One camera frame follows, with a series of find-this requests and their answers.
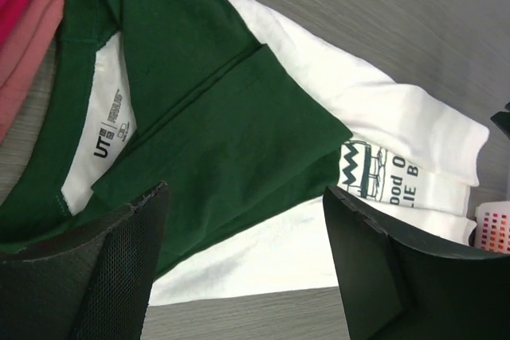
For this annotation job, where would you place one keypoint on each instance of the white plastic laundry basket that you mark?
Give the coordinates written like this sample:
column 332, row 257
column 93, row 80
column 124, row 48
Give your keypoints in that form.
column 492, row 231

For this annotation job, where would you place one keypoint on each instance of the white green printed t-shirt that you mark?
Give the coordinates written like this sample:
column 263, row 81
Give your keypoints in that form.
column 248, row 118

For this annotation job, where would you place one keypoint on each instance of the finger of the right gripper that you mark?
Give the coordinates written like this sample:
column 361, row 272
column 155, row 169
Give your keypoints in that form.
column 502, row 120

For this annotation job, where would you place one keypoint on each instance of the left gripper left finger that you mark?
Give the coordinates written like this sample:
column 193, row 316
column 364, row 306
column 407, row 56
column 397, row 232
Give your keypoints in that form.
column 91, row 282

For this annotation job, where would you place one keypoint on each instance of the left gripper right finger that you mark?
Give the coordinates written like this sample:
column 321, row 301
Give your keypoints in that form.
column 400, row 282

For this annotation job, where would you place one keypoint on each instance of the folded salmon t-shirt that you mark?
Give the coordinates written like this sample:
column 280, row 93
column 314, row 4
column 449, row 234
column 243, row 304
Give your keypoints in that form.
column 22, row 54

